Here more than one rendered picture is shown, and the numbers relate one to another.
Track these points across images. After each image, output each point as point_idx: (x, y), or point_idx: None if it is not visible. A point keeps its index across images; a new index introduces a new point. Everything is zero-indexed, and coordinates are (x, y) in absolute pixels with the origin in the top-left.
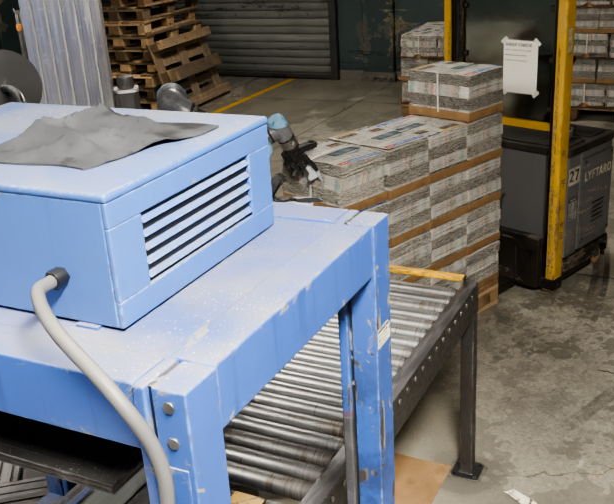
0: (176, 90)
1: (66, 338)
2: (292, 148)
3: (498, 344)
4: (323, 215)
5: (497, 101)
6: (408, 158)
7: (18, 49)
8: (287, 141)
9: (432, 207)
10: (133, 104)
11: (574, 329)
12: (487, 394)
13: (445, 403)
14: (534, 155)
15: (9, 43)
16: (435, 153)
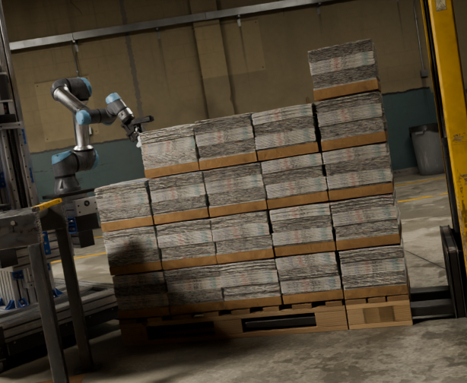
0: (60, 79)
1: None
2: (122, 119)
3: (317, 352)
4: None
5: (365, 77)
6: (222, 132)
7: None
8: (116, 114)
9: (267, 186)
10: None
11: (407, 365)
12: (208, 379)
13: (176, 372)
14: None
15: None
16: (263, 130)
